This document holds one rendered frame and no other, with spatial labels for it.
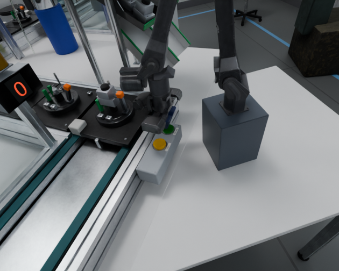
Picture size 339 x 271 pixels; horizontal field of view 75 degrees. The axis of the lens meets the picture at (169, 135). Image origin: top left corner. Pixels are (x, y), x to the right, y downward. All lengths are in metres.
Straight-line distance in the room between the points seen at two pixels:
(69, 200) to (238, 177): 0.52
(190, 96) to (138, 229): 0.62
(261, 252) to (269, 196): 0.87
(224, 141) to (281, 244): 1.08
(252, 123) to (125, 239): 0.47
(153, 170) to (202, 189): 0.17
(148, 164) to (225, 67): 0.34
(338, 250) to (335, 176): 0.94
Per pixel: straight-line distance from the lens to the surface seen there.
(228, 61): 0.55
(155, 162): 0.66
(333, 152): 0.90
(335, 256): 1.71
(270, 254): 1.59
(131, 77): 0.61
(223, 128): 0.60
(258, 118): 0.64
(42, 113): 1.01
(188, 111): 0.95
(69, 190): 0.76
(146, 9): 0.84
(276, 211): 0.72
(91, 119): 0.86
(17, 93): 0.69
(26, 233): 0.76
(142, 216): 0.70
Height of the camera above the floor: 1.49
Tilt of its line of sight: 47 degrees down
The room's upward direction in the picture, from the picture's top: 10 degrees counter-clockwise
